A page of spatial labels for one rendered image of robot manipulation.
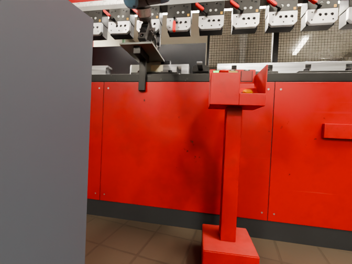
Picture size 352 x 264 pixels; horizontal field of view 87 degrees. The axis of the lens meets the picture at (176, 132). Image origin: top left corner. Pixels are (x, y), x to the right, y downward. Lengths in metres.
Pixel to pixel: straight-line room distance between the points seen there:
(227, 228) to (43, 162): 0.70
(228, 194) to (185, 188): 0.36
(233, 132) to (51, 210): 0.63
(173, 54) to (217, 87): 1.18
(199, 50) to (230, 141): 1.22
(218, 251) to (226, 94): 0.58
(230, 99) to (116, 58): 1.50
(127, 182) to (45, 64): 0.93
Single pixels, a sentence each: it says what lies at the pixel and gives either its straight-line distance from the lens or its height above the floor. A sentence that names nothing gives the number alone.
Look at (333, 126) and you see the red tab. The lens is 1.19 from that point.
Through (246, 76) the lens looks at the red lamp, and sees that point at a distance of 0.92.
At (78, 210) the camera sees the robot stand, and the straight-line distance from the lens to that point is 0.43.
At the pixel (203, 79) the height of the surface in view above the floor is 0.84.
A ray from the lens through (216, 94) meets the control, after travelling 0.73.
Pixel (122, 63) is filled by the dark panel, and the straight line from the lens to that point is 2.00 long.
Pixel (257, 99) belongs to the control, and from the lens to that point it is 0.75.
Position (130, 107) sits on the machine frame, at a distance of 1.16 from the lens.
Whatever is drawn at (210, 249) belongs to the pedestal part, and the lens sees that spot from 0.83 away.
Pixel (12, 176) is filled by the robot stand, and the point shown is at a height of 0.49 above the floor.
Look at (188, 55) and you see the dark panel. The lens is 1.84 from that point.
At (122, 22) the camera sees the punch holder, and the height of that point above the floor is 1.25.
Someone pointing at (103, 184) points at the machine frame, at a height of 0.20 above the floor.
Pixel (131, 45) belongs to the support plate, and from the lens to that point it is 1.11.
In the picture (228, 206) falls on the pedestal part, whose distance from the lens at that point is 0.83.
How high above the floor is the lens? 0.56
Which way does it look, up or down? 1 degrees down
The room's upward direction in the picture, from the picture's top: 3 degrees clockwise
